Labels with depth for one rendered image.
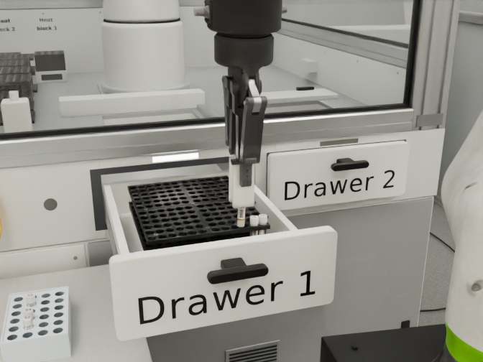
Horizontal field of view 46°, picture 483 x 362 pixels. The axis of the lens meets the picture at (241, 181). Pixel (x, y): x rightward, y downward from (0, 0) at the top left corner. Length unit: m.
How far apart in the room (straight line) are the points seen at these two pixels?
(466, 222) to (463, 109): 2.59
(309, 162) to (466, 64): 2.18
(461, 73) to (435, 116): 2.01
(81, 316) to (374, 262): 0.63
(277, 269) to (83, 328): 0.30
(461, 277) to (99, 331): 0.50
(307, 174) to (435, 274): 1.65
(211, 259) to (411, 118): 0.60
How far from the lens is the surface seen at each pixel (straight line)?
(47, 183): 1.00
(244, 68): 0.71
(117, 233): 0.83
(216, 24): 0.70
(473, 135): 0.76
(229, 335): 1.20
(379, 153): 1.13
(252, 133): 0.72
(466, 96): 3.17
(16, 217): 1.02
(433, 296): 2.49
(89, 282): 0.99
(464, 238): 0.61
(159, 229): 0.82
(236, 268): 0.68
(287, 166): 1.05
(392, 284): 1.31
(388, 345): 0.77
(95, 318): 0.90
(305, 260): 0.75
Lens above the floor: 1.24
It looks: 20 degrees down
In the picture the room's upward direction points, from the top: straight up
